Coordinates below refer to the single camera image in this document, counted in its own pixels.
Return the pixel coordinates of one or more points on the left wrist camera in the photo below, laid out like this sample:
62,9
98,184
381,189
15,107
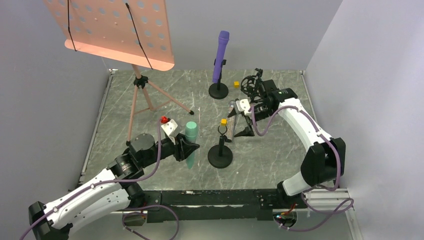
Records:
169,126

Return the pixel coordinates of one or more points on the mint green microphone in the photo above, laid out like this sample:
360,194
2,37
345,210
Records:
191,132

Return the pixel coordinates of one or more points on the purple microphone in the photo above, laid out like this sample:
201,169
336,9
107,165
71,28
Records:
223,39

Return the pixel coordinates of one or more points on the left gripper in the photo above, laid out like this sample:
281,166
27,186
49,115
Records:
180,147

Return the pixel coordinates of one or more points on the glitter silver microphone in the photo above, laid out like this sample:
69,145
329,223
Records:
231,122

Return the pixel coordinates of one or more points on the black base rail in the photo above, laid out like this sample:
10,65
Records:
259,204

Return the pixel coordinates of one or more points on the aluminium table frame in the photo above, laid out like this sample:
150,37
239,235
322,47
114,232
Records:
82,147

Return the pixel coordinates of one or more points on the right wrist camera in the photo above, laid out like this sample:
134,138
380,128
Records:
243,107

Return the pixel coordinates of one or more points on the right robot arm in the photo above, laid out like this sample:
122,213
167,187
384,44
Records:
325,155

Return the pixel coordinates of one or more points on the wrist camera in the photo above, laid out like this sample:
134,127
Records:
169,126
243,107

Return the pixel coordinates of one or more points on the black round-base clip stand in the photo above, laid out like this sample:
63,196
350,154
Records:
220,156

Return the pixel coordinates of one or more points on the pink perforated music stand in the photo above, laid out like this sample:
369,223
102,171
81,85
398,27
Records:
130,31

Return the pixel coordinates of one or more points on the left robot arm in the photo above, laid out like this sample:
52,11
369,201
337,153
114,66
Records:
115,188

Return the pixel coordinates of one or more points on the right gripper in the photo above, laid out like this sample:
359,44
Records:
260,112

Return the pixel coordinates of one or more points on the black shock mount tripod stand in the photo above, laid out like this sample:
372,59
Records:
252,86

